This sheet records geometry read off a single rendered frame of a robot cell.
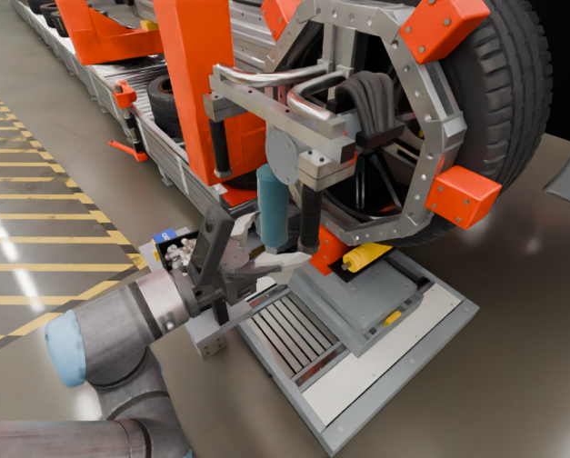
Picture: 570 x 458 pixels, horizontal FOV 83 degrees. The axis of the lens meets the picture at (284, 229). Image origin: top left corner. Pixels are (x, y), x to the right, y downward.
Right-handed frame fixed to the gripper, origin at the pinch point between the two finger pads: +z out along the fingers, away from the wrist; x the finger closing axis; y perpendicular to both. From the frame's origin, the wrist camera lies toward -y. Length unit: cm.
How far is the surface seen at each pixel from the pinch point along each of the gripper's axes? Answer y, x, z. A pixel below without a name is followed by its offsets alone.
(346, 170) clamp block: -8.9, 2.7, 11.1
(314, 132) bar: -15.0, -1.9, 7.4
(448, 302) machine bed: 75, 10, 78
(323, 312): 67, -15, 29
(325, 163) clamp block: -12.0, 2.6, 6.1
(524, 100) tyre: -15.9, 13.0, 44.7
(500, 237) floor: 82, 1, 145
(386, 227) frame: 11.3, 3.5, 26.5
